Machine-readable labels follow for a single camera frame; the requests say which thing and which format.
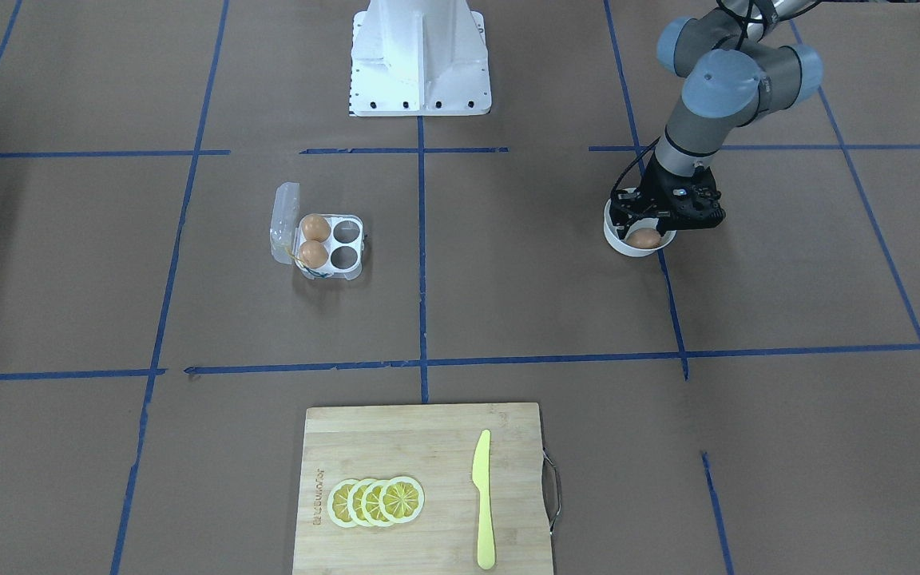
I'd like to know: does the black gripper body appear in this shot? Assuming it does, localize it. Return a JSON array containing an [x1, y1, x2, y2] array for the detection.
[[624, 153, 708, 218]]

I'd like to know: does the brown egg from bowl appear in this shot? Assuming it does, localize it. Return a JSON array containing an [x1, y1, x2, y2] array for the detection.
[[625, 227, 662, 250]]

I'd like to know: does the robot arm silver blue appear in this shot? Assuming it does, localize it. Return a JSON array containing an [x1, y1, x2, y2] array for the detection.
[[604, 1, 824, 257]]

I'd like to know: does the clear plastic egg box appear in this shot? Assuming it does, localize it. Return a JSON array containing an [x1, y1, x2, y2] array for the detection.
[[269, 182, 366, 281]]

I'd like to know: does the brown egg in box far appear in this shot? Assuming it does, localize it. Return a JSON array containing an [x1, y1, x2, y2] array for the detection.
[[299, 212, 332, 243]]

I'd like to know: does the brown egg in box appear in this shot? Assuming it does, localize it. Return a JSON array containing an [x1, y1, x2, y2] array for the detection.
[[297, 240, 329, 270], [299, 212, 332, 243]]

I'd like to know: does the brown egg in box near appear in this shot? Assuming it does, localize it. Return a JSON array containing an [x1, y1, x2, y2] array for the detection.
[[297, 240, 329, 270]]

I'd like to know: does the white bowl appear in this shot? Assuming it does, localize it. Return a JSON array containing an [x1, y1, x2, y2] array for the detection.
[[603, 187, 678, 258]]

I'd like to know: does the bamboo cutting board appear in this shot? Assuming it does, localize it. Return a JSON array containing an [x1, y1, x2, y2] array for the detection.
[[291, 402, 554, 574]]

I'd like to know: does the lemon slice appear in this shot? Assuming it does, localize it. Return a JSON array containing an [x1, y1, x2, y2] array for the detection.
[[347, 478, 375, 527], [327, 479, 360, 529], [379, 476, 425, 525], [360, 479, 397, 528]]

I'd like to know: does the yellow plastic knife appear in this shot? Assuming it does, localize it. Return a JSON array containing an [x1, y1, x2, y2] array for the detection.
[[471, 429, 496, 571]]

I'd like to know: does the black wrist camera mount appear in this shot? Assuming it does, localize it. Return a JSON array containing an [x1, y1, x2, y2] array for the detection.
[[669, 169, 726, 232]]

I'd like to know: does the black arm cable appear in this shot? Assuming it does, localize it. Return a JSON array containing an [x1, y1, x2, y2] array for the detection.
[[609, 0, 772, 210]]

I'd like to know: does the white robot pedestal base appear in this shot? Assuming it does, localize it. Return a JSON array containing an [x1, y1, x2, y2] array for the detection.
[[348, 1, 493, 117]]

